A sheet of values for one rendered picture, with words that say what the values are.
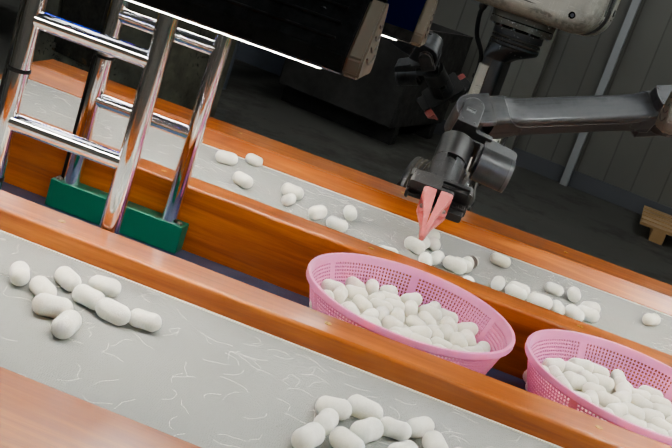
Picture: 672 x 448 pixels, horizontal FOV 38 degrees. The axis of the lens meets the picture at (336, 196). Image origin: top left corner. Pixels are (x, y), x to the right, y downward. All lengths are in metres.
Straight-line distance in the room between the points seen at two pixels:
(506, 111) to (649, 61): 5.63
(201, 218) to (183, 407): 0.56
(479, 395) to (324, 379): 0.16
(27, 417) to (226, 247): 0.68
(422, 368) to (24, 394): 0.43
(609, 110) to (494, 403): 0.82
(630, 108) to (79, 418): 1.24
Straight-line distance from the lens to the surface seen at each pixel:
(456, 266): 1.48
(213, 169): 1.60
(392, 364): 1.04
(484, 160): 1.60
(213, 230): 1.39
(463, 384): 1.04
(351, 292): 1.26
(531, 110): 1.69
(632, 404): 1.26
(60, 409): 0.77
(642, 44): 7.28
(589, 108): 1.74
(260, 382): 0.95
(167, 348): 0.96
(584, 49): 7.31
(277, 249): 1.37
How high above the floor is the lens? 1.15
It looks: 14 degrees down
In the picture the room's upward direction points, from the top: 19 degrees clockwise
